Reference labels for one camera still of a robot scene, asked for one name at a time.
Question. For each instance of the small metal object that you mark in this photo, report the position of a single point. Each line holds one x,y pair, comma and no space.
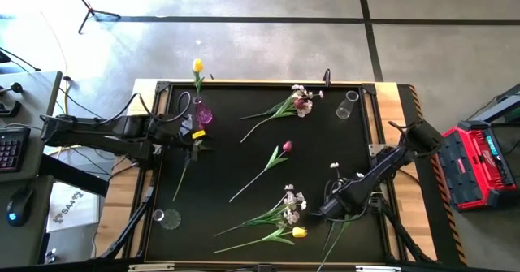
50,256

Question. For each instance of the black desk device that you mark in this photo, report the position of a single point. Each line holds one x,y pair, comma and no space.
10,110

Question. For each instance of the yellow artificial tulip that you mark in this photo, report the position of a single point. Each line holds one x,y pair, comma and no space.
299,232
198,65
181,179

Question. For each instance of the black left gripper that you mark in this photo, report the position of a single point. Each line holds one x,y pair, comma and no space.
185,136

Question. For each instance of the black diagonal beam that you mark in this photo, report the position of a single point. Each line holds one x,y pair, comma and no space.
73,174

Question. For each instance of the black tripod stand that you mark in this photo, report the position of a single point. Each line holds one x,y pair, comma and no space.
91,11

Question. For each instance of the purple glass vase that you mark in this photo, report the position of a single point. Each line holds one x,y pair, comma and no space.
203,114

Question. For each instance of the clear smooth glass vase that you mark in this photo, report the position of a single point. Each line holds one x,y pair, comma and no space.
345,109

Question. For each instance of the dark grey cart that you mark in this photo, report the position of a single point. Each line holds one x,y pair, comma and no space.
503,103

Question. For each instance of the black hazard striped platform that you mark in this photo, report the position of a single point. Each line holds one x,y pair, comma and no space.
440,239

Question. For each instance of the silver metal bracket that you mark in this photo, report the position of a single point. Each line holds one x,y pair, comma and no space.
373,268
150,267

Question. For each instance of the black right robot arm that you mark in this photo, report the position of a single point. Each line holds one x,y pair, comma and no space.
390,160

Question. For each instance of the black clamp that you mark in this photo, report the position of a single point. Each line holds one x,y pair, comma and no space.
327,77

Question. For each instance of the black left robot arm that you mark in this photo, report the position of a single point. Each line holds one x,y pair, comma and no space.
101,132

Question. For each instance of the black computer mouse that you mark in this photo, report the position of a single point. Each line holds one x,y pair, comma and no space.
20,205

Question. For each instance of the clear ribbed glass vase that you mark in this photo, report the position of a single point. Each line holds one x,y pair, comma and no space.
170,220

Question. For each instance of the red tool box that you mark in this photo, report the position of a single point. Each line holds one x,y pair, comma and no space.
467,170

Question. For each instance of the black aluminium table frame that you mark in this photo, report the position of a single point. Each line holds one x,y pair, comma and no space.
162,86

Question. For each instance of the grey desk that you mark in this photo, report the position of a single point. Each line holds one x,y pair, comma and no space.
36,101

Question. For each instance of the black keyboard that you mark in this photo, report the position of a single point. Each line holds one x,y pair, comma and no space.
12,150

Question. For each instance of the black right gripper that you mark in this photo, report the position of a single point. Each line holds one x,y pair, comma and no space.
341,201

